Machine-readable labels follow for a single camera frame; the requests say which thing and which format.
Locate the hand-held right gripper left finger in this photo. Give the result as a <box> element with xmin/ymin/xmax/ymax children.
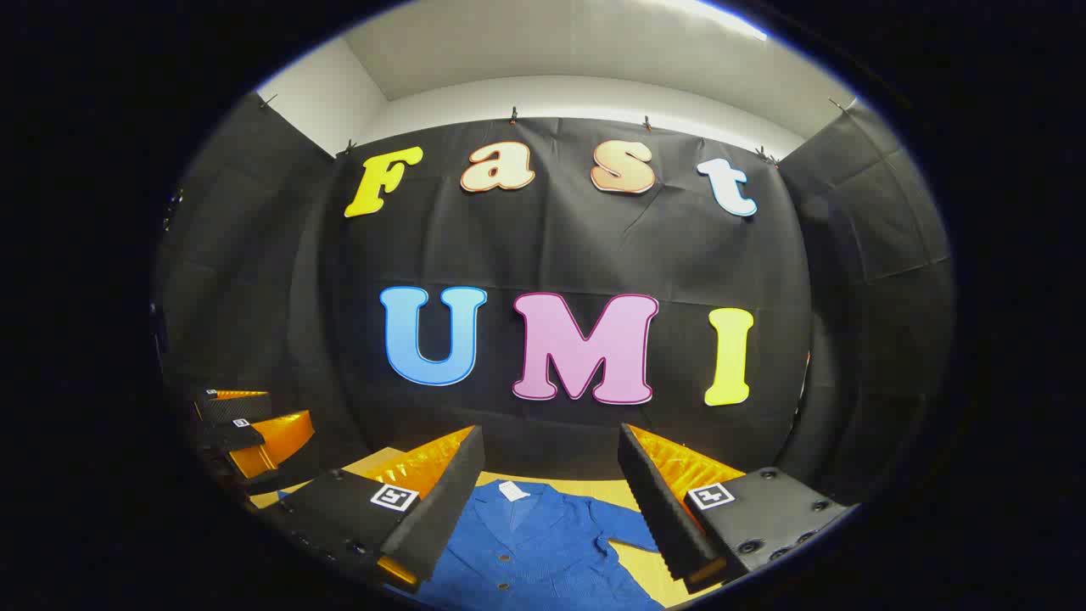
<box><xmin>255</xmin><ymin>424</ymin><xmax>486</xmax><ymax>595</ymax></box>

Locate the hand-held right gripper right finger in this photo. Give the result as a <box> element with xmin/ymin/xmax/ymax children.
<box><xmin>617</xmin><ymin>423</ymin><xmax>858</xmax><ymax>595</ymax></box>

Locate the blue knitted cardigan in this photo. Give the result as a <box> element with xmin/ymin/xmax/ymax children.
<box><xmin>386</xmin><ymin>479</ymin><xmax>667</xmax><ymax>610</ymax></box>

